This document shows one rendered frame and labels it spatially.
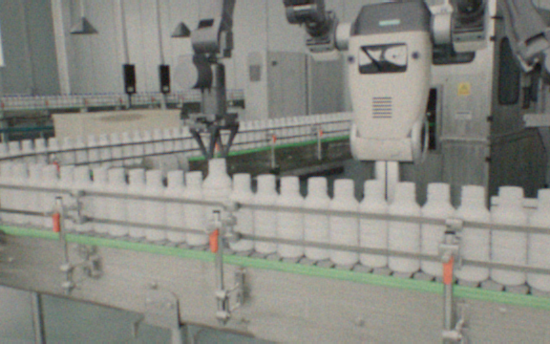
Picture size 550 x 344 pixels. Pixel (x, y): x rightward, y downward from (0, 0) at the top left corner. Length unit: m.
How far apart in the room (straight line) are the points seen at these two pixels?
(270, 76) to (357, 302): 6.19
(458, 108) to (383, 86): 3.12
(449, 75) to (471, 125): 0.47
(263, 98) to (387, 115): 5.58
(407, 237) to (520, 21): 0.50
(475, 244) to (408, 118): 0.67
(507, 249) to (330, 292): 0.33
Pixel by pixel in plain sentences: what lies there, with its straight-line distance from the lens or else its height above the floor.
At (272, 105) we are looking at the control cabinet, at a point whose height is 1.14.
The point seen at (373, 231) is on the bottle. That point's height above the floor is 1.07.
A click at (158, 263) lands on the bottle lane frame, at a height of 0.96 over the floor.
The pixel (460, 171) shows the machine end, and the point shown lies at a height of 0.60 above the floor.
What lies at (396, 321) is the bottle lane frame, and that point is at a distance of 1.02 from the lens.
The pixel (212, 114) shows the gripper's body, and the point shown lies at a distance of 1.10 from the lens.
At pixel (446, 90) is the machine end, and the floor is 1.30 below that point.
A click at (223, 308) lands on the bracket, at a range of 1.11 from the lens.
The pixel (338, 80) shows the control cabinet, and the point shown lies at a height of 1.46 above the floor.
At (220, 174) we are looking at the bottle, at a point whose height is 1.17.
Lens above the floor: 1.35
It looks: 9 degrees down
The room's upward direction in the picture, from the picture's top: 2 degrees counter-clockwise
